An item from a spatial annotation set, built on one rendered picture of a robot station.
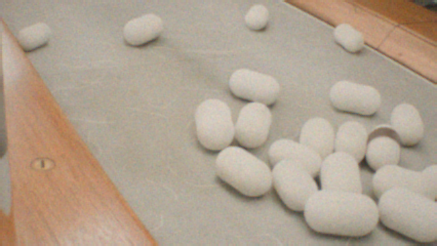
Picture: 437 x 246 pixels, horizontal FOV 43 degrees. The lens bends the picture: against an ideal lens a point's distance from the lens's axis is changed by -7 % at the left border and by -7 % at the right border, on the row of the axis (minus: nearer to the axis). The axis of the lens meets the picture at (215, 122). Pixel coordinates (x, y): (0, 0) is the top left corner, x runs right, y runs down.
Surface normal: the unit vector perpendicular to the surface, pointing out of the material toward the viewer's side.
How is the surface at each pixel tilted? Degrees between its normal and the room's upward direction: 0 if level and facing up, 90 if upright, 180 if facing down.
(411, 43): 45
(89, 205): 0
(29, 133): 0
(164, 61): 0
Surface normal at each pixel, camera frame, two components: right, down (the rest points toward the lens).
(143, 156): 0.10, -0.87
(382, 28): -0.53, -0.50
